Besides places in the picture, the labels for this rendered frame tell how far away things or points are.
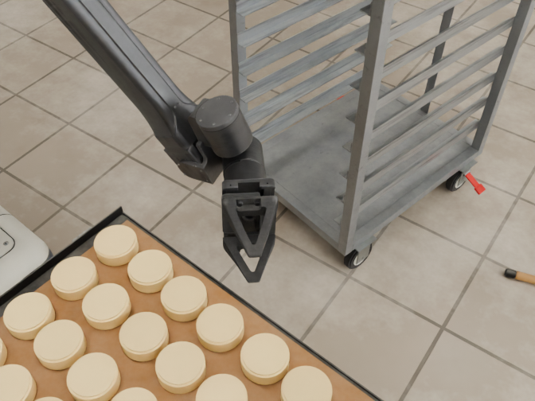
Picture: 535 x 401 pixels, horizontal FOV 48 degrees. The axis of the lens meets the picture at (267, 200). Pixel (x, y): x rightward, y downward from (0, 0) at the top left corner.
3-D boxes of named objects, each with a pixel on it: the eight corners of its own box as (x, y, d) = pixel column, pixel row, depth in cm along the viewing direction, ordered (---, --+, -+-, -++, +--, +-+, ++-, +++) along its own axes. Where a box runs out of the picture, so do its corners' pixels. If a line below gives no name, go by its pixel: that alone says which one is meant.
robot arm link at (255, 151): (267, 151, 87) (229, 162, 88) (250, 118, 82) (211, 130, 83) (271, 187, 82) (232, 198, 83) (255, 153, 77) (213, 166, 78)
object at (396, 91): (354, 123, 136) (356, 113, 134) (345, 118, 138) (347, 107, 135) (517, 22, 164) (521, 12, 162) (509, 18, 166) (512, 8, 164)
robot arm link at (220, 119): (215, 133, 91) (183, 176, 88) (183, 75, 83) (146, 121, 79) (280, 148, 85) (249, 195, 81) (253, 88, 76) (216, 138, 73)
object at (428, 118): (347, 179, 150) (348, 170, 147) (338, 173, 151) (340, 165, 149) (498, 76, 178) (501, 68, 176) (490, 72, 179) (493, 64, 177)
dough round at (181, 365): (201, 344, 64) (200, 335, 63) (210, 388, 61) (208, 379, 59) (154, 356, 63) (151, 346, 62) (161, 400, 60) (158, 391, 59)
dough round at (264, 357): (257, 333, 65) (256, 324, 64) (298, 356, 63) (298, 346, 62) (231, 370, 62) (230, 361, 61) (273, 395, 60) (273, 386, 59)
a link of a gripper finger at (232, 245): (280, 290, 75) (272, 231, 82) (283, 257, 70) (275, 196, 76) (225, 293, 75) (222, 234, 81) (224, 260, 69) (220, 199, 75)
